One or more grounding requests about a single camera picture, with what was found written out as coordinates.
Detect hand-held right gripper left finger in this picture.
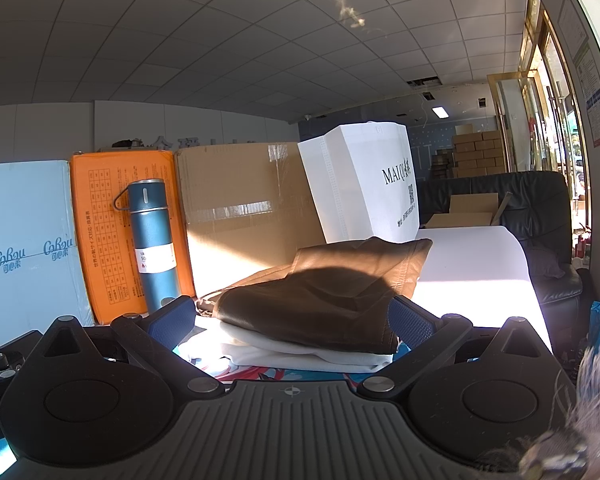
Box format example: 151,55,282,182
29,296,226,402

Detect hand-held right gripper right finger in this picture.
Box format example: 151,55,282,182
356,296,554,402

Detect brown leather jacket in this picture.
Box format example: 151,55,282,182
195,236,434,355

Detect blue thermos bottle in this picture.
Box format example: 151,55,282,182
114,178,180,314

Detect white folded garment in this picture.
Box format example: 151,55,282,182
190,317,395,374

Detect orange printed box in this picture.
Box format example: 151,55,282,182
69,149,197,326

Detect colourful printed garment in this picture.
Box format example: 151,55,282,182
180,342,411,391

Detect open cardboard box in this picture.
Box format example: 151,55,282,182
422,192,514,231

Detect brown cardboard box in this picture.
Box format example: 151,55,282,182
172,141,327,299

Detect white paper bag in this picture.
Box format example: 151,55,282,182
297,121,421,247

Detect large light blue cardboard box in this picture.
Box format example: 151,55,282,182
0,160,97,357

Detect black leather sofa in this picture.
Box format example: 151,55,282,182
417,170,586,312

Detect stack of cardboard boxes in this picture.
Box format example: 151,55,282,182
430,130,509,181

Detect furry sleeve cuff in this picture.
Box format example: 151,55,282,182
517,345,600,480

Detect red fire extinguisher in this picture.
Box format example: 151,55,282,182
572,227,592,264

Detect golden door frame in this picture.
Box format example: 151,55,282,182
486,0,594,241

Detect wall poster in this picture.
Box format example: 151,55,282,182
557,0,600,149

